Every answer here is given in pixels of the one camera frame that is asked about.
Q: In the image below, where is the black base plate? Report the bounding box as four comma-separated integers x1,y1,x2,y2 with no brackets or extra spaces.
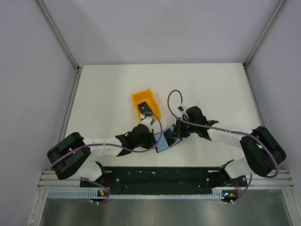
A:
80,167,247,194

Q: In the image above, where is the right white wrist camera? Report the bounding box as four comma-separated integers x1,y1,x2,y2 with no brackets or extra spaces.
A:
178,105,188,114

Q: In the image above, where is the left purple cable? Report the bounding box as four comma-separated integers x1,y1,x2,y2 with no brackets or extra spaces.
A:
50,112,163,204

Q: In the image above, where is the yellow plastic bin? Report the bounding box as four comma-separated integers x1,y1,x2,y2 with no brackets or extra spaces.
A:
131,89,161,121

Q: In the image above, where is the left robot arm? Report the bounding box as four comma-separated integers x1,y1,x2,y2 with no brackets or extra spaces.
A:
47,124,161,187

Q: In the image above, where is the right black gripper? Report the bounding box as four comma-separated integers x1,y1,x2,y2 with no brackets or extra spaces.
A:
170,118,198,138

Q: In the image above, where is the left aluminium frame post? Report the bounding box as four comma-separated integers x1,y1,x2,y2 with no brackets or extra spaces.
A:
36,0,80,71

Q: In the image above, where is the grey cable duct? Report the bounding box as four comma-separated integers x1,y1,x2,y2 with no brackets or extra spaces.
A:
48,189,237,200

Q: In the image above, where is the black credit card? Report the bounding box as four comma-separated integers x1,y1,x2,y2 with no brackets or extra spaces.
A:
163,129,182,149

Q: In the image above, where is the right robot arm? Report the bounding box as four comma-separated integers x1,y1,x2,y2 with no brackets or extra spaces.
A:
171,106,286,186

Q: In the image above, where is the black card in bin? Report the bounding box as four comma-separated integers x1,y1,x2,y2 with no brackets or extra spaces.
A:
138,101,153,116

